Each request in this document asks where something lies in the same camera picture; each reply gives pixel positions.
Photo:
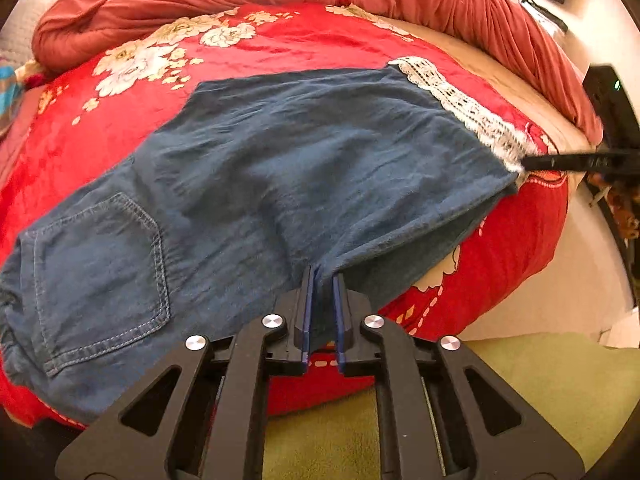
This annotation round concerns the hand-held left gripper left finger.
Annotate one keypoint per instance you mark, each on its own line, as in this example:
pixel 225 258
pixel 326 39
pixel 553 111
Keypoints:
pixel 307 310

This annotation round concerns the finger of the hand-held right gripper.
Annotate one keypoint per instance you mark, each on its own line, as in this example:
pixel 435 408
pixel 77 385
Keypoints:
pixel 565 162

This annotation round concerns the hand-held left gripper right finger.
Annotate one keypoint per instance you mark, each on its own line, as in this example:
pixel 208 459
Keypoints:
pixel 340 310

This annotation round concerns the blue denim pants lace hem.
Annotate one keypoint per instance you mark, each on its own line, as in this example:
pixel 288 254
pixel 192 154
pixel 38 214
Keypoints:
pixel 275 170

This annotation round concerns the pink quilted cloth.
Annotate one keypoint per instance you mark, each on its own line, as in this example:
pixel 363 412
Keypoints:
pixel 17 130

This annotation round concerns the striped towel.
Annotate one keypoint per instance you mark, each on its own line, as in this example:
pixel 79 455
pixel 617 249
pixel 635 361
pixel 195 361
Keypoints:
pixel 7 90

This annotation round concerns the grey quilted headboard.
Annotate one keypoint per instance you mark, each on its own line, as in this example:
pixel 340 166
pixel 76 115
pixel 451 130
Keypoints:
pixel 30 15

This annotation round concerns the person's right hand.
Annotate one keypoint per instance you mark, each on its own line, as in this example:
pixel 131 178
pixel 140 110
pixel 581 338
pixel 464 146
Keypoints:
pixel 625 215

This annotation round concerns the red floral blanket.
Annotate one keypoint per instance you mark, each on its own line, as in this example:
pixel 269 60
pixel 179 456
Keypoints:
pixel 310 40

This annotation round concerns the dark long device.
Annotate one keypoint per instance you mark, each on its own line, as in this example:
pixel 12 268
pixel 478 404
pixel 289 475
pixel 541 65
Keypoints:
pixel 542 10

